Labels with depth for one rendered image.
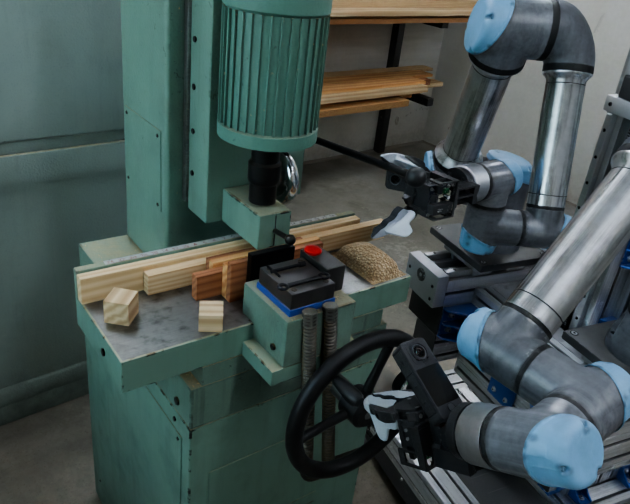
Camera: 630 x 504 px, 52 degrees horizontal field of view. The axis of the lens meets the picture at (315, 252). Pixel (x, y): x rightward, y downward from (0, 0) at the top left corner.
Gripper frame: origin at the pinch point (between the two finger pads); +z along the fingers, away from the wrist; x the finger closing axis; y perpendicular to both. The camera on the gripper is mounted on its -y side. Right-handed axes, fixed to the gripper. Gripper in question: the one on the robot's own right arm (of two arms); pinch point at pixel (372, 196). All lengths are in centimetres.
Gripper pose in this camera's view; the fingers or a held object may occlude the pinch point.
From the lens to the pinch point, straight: 114.1
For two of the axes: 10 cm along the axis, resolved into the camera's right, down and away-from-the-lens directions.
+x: -0.8, 9.1, 4.2
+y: 5.9, 3.8, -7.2
